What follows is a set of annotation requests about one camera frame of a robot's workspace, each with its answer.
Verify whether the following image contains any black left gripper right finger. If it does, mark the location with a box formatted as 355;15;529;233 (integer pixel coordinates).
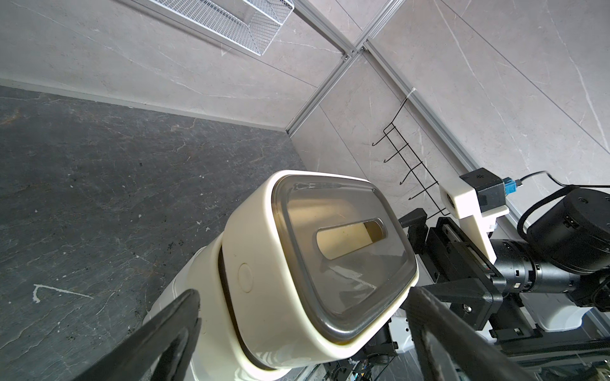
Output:
403;287;535;380

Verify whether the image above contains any brown lid tissue box front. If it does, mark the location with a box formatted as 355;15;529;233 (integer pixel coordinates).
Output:
174;236;289;380

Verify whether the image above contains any white wire mesh basket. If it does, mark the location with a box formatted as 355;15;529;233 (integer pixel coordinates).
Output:
146;0;295;57

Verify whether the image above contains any brown lid tissue box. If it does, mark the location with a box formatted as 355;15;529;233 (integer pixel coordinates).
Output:
222;170;419;369
174;236;289;380

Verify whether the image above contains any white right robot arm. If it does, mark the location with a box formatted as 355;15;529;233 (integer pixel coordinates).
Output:
400;186;609;357

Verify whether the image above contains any grey lid tissue box back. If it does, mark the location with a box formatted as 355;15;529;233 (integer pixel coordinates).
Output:
142;244;211;381

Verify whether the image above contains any brown lid tissue box back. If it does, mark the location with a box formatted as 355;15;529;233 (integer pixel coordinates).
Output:
222;170;419;369

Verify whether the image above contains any black wire hook rack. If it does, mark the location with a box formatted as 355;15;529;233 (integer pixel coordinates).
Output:
371;97;449;220

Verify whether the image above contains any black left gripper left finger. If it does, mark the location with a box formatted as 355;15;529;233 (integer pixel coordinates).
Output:
76;289;202;380

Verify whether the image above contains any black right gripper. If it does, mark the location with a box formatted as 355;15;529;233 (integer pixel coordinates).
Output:
399;208;507;330

